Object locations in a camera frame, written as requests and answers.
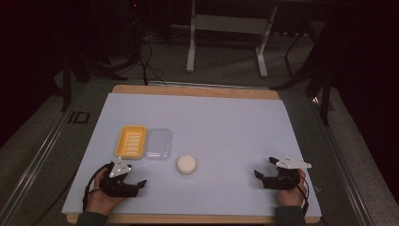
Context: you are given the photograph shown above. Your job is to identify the yellow soap dish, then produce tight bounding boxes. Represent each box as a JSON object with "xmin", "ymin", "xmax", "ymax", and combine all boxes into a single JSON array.
[{"xmin": 115, "ymin": 124, "xmax": 148, "ymax": 160}]

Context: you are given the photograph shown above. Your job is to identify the grey metal floor rail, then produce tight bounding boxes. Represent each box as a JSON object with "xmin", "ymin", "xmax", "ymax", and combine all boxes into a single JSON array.
[
  {"xmin": 310, "ymin": 95, "xmax": 375, "ymax": 226},
  {"xmin": 0, "ymin": 84, "xmax": 89, "ymax": 226}
]

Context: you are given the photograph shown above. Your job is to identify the white metal stand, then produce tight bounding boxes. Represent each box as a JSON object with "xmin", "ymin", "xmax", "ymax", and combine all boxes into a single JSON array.
[{"xmin": 185, "ymin": 0, "xmax": 279, "ymax": 79}]

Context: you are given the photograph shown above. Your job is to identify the pale blue foam mat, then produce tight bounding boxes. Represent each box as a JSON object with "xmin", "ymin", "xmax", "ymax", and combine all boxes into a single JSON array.
[{"xmin": 61, "ymin": 91, "xmax": 323, "ymax": 218}]

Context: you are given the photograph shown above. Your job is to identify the person's right hand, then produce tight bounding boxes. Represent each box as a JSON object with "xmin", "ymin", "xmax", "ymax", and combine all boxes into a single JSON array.
[{"xmin": 277, "ymin": 169, "xmax": 309, "ymax": 208}]

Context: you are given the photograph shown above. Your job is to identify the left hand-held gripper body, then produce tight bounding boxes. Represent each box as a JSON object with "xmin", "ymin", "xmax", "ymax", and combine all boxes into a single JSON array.
[{"xmin": 99, "ymin": 156, "xmax": 139, "ymax": 199}]

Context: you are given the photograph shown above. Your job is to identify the person's left hand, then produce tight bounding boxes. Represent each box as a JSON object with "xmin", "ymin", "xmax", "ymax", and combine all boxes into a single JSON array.
[{"xmin": 86, "ymin": 169, "xmax": 127, "ymax": 217}]

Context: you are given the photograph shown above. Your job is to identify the round white soap bar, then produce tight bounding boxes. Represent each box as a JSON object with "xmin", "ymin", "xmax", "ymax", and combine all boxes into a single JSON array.
[{"xmin": 176, "ymin": 153, "xmax": 199, "ymax": 175}]

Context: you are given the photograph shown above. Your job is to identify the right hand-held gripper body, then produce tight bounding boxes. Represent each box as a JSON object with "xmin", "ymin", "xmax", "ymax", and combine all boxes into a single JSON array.
[{"xmin": 261, "ymin": 154, "xmax": 313, "ymax": 190}]

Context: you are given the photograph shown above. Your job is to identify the black metal stand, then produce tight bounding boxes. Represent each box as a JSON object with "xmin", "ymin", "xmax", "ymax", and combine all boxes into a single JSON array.
[
  {"xmin": 60, "ymin": 53, "xmax": 128, "ymax": 113},
  {"xmin": 271, "ymin": 31, "xmax": 336, "ymax": 127}
]

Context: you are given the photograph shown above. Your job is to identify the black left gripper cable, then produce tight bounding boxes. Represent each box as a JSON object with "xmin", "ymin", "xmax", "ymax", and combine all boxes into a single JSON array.
[{"xmin": 81, "ymin": 162, "xmax": 115, "ymax": 213}]

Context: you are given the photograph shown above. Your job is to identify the black floor cables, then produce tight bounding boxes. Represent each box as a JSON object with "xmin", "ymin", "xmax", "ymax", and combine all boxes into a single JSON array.
[{"xmin": 136, "ymin": 40, "xmax": 168, "ymax": 88}]

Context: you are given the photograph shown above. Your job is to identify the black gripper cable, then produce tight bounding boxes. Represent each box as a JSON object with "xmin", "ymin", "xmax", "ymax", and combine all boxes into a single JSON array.
[
  {"xmin": 81, "ymin": 162, "xmax": 115, "ymax": 213},
  {"xmin": 296, "ymin": 174, "xmax": 311, "ymax": 218}
]

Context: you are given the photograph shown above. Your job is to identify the clear plastic soap dish lid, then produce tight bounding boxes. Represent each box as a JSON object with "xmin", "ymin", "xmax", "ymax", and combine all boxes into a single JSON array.
[{"xmin": 144, "ymin": 127, "xmax": 174, "ymax": 162}]

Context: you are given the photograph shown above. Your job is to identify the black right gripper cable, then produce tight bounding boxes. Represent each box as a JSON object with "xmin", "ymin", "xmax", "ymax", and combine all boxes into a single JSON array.
[{"xmin": 296, "ymin": 174, "xmax": 311, "ymax": 218}]

